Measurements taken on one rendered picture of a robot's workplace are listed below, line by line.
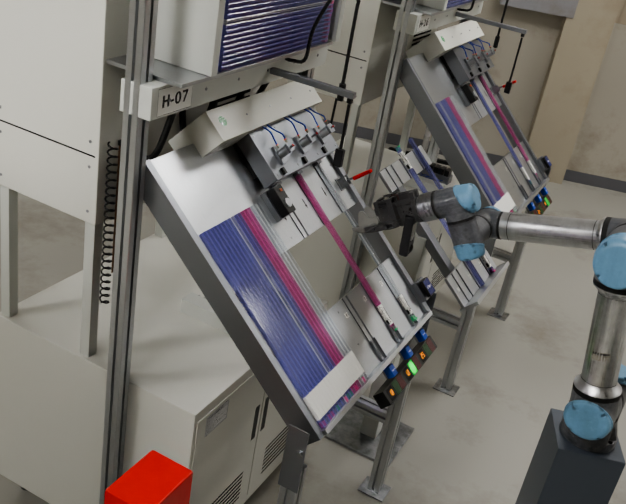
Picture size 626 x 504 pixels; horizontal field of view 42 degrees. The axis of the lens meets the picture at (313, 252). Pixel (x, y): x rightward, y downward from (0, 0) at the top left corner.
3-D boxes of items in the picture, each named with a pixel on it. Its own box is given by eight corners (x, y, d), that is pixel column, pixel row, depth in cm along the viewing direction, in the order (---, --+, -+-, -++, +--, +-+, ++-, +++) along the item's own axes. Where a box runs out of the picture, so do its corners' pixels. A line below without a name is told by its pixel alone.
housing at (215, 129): (287, 126, 235) (322, 101, 227) (186, 170, 195) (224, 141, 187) (272, 102, 234) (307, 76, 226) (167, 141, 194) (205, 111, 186)
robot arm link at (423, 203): (445, 214, 216) (435, 223, 209) (430, 217, 219) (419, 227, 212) (437, 187, 215) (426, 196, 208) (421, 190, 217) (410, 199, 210)
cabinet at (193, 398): (298, 456, 279) (329, 301, 251) (173, 595, 222) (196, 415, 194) (146, 379, 302) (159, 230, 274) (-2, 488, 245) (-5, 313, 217)
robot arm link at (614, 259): (619, 424, 212) (663, 228, 191) (604, 453, 200) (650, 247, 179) (573, 409, 218) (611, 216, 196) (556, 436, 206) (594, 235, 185)
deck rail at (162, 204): (304, 443, 183) (324, 435, 180) (300, 448, 182) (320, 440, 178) (133, 172, 180) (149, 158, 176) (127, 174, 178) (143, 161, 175)
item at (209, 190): (344, 210, 235) (357, 202, 232) (214, 298, 181) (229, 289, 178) (282, 112, 234) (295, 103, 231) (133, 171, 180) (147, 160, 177)
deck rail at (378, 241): (415, 320, 239) (432, 312, 235) (413, 323, 237) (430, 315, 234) (285, 111, 236) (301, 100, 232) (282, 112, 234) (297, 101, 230)
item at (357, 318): (418, 316, 236) (426, 312, 234) (310, 435, 182) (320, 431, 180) (383, 260, 235) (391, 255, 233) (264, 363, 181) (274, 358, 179)
